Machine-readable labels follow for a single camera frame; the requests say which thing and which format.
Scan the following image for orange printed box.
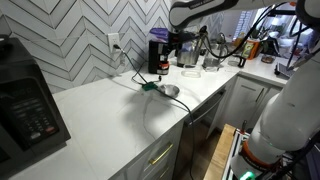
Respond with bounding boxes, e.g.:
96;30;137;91
241;39;262;61

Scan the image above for black coffee maker cord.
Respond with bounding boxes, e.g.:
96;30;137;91
130;64;163;86

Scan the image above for black microwave oven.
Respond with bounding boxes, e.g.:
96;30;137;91
0;34;72;178

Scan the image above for black steel coffee maker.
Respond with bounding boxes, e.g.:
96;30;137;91
148;39;171;75

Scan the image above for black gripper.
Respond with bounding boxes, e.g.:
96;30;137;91
167;29;201;46

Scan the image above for wooden plank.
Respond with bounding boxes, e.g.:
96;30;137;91
203;123;237;180

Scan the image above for white base cabinet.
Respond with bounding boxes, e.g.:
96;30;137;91
109;75;284;180

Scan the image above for clear square plastic container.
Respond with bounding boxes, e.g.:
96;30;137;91
180;68;202;80

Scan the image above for white wall outlet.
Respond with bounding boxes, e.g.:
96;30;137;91
107;32;121;54

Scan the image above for clear drinking glass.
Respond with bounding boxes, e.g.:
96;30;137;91
202;49;222;72

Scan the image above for purple lidded plastic container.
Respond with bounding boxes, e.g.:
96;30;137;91
149;27;170;43

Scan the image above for small metal bowl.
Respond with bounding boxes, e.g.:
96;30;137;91
157;84;181;99

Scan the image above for gold drawer handle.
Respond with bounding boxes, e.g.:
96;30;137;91
148;141;175;166

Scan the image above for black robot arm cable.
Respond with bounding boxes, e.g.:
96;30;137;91
199;1;290;60

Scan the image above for long black power cable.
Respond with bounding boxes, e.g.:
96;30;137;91
113;43;198;180

